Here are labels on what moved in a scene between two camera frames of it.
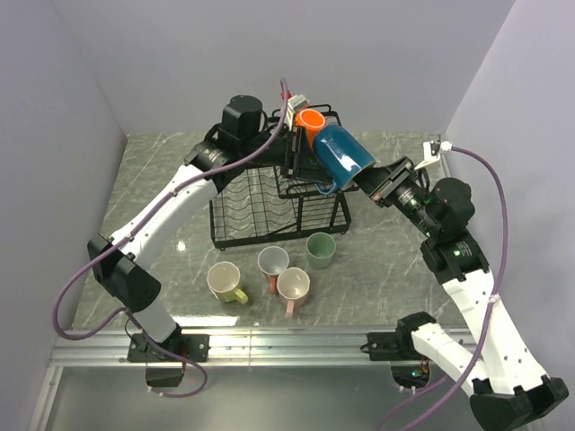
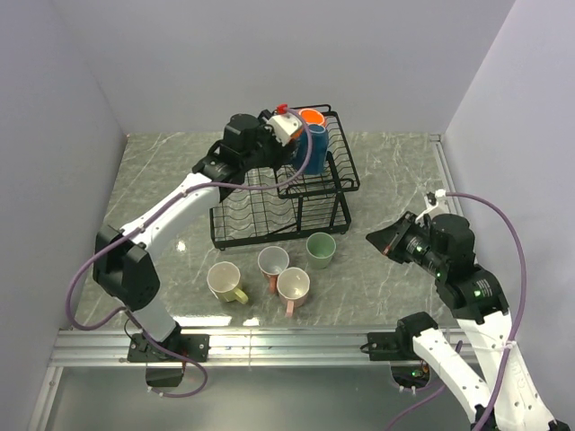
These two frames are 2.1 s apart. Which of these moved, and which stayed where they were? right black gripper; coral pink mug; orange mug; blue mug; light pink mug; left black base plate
Moved: blue mug; right black gripper
Stayed: light pink mug; coral pink mug; left black base plate; orange mug
